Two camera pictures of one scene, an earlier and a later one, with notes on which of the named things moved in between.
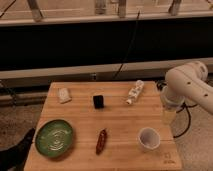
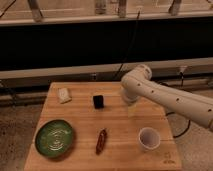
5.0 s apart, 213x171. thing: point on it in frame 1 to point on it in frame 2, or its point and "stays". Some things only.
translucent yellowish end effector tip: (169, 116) to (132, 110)
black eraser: (98, 101) stays
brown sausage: (101, 142) stays
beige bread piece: (64, 95) stays
